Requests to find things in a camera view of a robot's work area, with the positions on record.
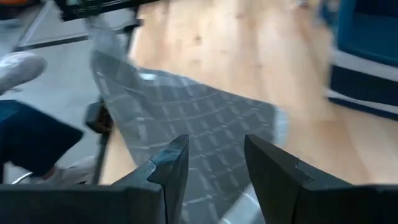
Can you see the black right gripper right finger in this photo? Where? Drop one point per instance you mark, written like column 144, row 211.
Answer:
column 311, row 202

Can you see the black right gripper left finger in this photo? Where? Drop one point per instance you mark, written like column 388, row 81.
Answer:
column 93, row 205

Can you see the grey checked towel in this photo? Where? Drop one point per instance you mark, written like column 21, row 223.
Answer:
column 186, row 118

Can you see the navy white striped fabric basket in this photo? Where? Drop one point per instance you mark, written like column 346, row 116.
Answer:
column 367, row 46

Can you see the person's foot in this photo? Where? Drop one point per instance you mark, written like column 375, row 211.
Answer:
column 71, row 174
column 18, row 68

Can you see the person's leg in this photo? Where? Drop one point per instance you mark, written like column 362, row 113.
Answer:
column 31, row 137

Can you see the orange shop vacuum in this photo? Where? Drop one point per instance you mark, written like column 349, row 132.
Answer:
column 12, row 1

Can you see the black table-level camera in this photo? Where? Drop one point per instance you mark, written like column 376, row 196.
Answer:
column 98, row 116

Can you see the black metal table frame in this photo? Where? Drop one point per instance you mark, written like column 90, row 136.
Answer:
column 93, row 7

